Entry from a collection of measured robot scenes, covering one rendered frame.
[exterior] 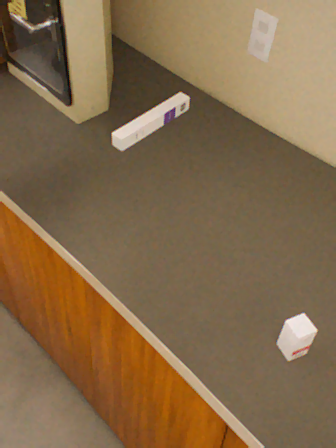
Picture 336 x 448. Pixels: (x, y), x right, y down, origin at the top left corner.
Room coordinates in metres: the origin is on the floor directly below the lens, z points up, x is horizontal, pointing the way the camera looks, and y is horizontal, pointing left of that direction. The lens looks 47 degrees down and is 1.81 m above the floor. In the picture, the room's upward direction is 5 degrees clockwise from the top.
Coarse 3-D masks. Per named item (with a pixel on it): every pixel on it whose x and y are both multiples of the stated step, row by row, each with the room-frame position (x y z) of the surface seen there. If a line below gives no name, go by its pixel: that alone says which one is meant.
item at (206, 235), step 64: (0, 64) 1.38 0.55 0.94; (128, 64) 1.47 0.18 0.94; (0, 128) 1.08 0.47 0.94; (64, 128) 1.11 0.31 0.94; (192, 128) 1.16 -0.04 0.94; (256, 128) 1.19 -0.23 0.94; (0, 192) 0.84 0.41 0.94; (64, 192) 0.86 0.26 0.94; (128, 192) 0.88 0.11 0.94; (192, 192) 0.90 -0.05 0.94; (256, 192) 0.92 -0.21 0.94; (320, 192) 0.94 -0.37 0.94; (64, 256) 0.68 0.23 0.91; (128, 256) 0.68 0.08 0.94; (192, 256) 0.69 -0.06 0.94; (256, 256) 0.71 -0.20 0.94; (320, 256) 0.73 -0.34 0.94; (128, 320) 0.54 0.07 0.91; (192, 320) 0.53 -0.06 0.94; (256, 320) 0.55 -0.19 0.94; (320, 320) 0.56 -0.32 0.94; (192, 384) 0.42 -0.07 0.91; (256, 384) 0.42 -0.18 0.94; (320, 384) 0.43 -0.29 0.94
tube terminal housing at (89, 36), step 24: (72, 0) 1.15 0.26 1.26; (96, 0) 1.20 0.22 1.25; (72, 24) 1.14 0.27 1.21; (96, 24) 1.20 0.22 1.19; (72, 48) 1.14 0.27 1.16; (96, 48) 1.19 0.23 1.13; (72, 72) 1.13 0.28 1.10; (96, 72) 1.19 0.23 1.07; (48, 96) 1.22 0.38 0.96; (72, 96) 1.14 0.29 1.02; (96, 96) 1.18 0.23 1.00; (72, 120) 1.15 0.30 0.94
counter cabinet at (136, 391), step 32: (0, 224) 0.95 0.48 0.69; (0, 256) 1.00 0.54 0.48; (32, 256) 0.85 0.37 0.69; (0, 288) 1.05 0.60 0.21; (32, 288) 0.88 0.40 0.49; (64, 288) 0.75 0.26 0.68; (32, 320) 0.92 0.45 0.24; (64, 320) 0.77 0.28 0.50; (96, 320) 0.67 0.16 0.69; (64, 352) 0.79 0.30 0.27; (96, 352) 0.67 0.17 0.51; (128, 352) 0.58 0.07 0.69; (96, 384) 0.68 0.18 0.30; (128, 384) 0.58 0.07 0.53; (160, 384) 0.51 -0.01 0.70; (128, 416) 0.58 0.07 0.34; (160, 416) 0.50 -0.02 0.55; (192, 416) 0.44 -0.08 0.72
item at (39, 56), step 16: (32, 0) 1.19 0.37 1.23; (48, 0) 1.15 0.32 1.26; (0, 16) 1.31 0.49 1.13; (32, 16) 1.20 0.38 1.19; (48, 16) 1.15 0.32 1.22; (16, 32) 1.26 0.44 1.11; (48, 32) 1.16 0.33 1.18; (16, 48) 1.27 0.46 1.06; (32, 48) 1.22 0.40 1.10; (48, 48) 1.17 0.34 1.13; (64, 48) 1.13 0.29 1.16; (16, 64) 1.29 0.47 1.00; (32, 64) 1.23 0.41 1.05; (48, 64) 1.18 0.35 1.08; (64, 64) 1.13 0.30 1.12; (48, 80) 1.18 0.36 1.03; (64, 80) 1.13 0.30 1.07; (64, 96) 1.14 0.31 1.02
